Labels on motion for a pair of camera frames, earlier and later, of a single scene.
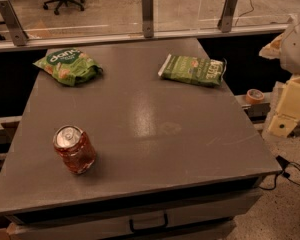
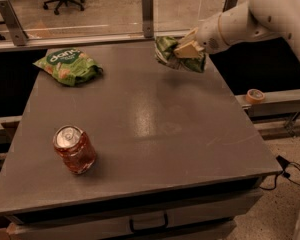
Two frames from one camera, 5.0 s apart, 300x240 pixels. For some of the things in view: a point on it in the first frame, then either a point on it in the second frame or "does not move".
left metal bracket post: [18, 33] does not move
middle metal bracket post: [147, 14] does not move
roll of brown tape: [254, 96] does not move
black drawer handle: [148, 228] does not move
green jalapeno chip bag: [194, 70] to [165, 52]
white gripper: [298, 49] to [209, 34]
